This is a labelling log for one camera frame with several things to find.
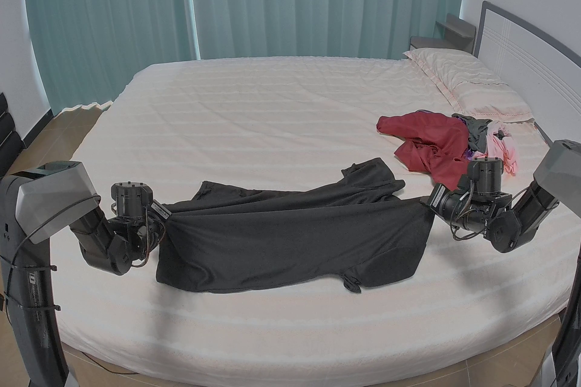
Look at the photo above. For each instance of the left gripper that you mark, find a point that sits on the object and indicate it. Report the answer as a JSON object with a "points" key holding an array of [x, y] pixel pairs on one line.
{"points": [[159, 217]]}

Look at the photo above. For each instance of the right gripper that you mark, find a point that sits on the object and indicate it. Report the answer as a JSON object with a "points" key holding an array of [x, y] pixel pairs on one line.
{"points": [[447, 206]]}

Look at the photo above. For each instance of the black T-shirt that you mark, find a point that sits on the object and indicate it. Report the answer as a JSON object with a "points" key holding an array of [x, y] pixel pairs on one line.
{"points": [[295, 231]]}

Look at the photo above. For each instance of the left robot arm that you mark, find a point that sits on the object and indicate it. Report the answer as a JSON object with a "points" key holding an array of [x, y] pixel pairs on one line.
{"points": [[50, 199]]}

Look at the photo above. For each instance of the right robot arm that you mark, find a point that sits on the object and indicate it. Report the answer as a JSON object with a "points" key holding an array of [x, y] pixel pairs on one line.
{"points": [[526, 213]]}

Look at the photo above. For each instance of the bed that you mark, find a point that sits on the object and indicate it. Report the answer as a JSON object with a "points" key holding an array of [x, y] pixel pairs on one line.
{"points": [[272, 117]]}

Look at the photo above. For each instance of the dark red garment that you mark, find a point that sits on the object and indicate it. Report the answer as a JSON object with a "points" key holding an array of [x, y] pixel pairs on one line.
{"points": [[431, 135]]}

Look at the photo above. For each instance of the pink garment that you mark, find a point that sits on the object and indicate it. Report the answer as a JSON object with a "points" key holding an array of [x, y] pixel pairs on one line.
{"points": [[497, 149]]}

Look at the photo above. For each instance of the grey garment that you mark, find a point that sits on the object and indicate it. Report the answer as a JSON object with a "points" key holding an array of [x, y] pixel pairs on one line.
{"points": [[476, 133]]}

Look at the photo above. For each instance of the cream pillow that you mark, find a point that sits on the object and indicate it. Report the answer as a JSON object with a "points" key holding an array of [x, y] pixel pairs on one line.
{"points": [[463, 77]]}

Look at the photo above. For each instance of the grey bedside table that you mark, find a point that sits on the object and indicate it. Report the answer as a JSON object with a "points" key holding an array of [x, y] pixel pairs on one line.
{"points": [[449, 36]]}

